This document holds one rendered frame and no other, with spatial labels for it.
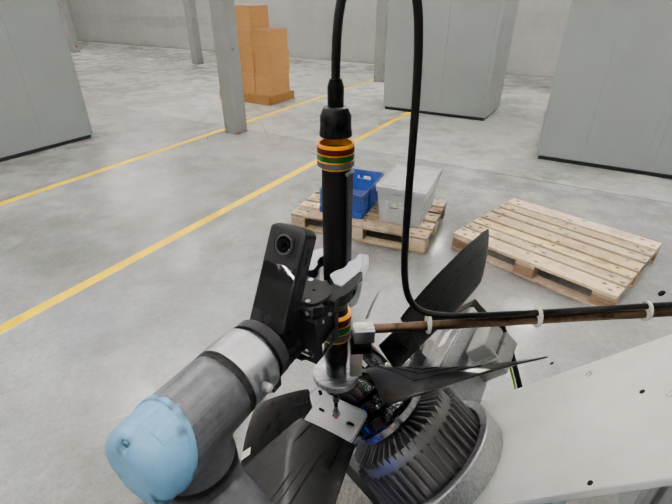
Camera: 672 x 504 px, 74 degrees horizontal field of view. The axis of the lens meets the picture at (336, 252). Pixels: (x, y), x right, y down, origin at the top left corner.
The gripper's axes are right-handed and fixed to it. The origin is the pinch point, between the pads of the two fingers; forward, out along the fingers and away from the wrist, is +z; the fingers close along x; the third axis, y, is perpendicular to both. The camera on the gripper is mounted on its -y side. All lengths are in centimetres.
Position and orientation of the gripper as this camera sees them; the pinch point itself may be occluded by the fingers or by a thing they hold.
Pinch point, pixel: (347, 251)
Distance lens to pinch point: 60.0
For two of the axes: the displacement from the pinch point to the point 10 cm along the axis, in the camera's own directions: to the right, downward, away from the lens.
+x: 8.7, 2.5, -4.3
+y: 0.1, 8.6, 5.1
